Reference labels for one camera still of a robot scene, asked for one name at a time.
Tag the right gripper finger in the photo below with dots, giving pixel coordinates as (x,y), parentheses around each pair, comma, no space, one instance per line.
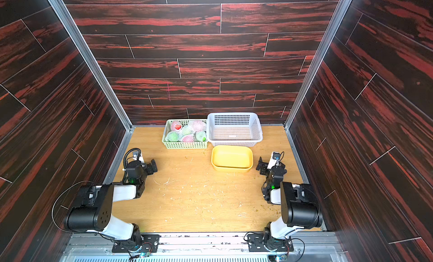
(261,167)
(261,161)

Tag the yellow plastic tray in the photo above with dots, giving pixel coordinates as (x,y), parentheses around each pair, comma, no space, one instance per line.
(232,158)

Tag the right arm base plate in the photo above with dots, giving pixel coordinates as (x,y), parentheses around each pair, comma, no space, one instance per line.
(259,242)

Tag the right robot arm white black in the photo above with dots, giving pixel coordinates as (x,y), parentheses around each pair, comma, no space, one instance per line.
(300,207)

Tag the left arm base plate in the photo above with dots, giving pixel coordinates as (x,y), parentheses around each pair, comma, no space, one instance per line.
(146,243)

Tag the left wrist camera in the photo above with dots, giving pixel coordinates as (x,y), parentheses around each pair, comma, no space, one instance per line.
(138,157)

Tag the green plastic basket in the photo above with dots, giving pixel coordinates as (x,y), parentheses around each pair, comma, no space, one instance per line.
(179,144)

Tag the white plastic basket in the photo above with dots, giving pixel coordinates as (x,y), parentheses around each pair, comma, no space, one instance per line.
(234,129)

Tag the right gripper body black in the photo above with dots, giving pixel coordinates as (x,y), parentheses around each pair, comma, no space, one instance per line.
(264,167)

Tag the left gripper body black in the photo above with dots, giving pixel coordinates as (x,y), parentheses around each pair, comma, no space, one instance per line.
(147,171)

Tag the red apple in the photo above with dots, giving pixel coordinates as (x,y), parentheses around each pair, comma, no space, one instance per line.
(176,126)

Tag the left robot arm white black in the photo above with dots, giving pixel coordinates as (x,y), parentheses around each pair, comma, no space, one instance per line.
(91,211)

